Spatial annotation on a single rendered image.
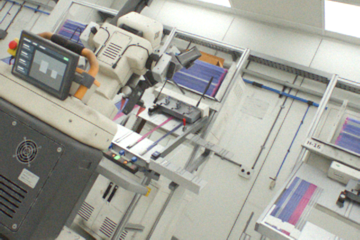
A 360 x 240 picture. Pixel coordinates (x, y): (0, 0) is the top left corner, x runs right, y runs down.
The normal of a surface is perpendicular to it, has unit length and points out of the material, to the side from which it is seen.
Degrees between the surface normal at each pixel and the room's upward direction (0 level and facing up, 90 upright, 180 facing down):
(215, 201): 90
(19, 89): 90
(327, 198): 45
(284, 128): 90
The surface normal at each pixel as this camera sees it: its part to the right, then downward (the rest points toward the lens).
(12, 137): -0.16, -0.27
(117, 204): -0.36, -0.36
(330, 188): 0.07, -0.87
